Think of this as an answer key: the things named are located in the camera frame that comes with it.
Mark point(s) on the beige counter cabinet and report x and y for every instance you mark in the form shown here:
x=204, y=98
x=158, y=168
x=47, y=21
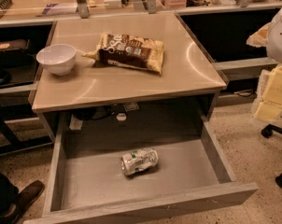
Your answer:
x=185, y=68

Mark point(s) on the brown shoe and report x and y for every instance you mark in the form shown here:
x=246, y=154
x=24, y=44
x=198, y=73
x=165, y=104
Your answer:
x=23, y=200

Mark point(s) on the white bowl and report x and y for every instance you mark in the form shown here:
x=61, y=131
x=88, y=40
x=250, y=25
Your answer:
x=58, y=59

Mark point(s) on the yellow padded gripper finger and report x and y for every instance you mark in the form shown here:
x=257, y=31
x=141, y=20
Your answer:
x=268, y=104
x=259, y=38

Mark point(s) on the dark trouser leg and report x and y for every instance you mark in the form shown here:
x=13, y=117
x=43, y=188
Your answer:
x=8, y=193

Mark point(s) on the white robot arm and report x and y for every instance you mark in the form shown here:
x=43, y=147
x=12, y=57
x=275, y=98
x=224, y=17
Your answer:
x=270, y=36

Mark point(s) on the brown chip bag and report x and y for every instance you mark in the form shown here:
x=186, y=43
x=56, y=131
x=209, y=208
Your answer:
x=129, y=51

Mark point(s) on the open grey wooden drawer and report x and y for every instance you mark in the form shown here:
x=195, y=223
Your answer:
x=87, y=186

